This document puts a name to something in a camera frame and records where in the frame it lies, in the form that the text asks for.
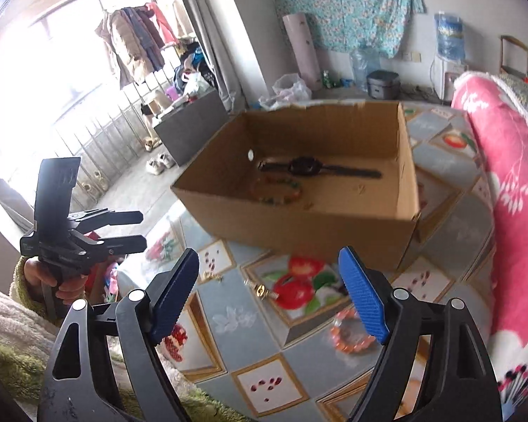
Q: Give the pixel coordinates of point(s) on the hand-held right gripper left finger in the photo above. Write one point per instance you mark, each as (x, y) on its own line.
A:
(176, 299)

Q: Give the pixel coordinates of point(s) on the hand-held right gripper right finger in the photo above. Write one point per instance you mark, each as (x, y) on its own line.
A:
(365, 299)

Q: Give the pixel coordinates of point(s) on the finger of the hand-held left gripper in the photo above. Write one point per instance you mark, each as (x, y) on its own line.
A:
(123, 217)
(127, 244)

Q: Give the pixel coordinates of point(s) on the brown cardboard box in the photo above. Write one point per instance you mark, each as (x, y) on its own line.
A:
(290, 237)

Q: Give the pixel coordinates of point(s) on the person's left forearm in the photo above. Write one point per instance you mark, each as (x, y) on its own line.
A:
(4, 312)

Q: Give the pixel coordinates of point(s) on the person's left hand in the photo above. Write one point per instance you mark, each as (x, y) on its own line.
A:
(70, 292)

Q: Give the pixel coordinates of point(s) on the small gold earring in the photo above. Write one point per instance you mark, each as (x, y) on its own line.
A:
(213, 276)

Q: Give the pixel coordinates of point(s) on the white shoe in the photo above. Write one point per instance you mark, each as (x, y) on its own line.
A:
(155, 167)
(167, 159)

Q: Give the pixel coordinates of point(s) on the metal window railing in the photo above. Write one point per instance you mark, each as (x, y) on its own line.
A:
(105, 140)

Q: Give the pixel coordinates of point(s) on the fruit print tablecloth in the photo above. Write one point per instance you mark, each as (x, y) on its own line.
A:
(246, 329)

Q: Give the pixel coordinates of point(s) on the beige slippers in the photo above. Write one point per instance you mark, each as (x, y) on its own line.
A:
(152, 143)

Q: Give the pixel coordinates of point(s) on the grey cabinet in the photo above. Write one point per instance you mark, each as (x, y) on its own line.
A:
(193, 127)

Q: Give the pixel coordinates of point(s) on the white plastic bag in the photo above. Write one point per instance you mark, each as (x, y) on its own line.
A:
(196, 84)

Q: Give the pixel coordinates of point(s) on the row of hanging clothes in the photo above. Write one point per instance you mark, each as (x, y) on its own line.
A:
(132, 44)

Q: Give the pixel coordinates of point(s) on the pile of clothes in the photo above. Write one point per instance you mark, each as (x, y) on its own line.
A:
(193, 61)

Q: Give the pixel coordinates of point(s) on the pink floral blanket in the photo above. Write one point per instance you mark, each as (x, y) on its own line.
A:
(510, 206)

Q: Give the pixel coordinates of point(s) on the grey window curtain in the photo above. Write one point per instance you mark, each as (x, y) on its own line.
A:
(211, 30)

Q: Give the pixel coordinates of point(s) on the clear plastic bag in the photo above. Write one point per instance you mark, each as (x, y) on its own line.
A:
(292, 88)

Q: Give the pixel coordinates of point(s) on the grey rice cooker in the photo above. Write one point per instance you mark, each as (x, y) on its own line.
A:
(383, 85)

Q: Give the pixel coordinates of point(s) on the green bottle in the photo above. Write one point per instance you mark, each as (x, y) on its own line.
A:
(326, 80)

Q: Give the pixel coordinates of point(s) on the clear empty water jug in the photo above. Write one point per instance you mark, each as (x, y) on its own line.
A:
(364, 68)

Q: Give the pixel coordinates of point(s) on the white water dispenser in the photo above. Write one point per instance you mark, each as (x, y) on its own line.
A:
(449, 81)

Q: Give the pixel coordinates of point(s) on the pale rolled mat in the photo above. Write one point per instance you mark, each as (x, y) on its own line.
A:
(301, 52)

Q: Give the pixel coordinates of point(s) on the silver glitter cloth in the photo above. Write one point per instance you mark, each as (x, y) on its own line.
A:
(523, 96)

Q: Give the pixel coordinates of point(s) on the blue water jug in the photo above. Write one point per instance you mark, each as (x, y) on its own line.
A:
(449, 37)

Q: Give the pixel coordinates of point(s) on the wooden chair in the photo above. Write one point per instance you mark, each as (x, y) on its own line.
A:
(517, 52)

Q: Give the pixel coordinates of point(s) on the wall socket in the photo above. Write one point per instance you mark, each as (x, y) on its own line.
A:
(412, 56)

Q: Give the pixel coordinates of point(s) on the floral wall cloth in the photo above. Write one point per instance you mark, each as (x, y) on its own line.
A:
(347, 4)

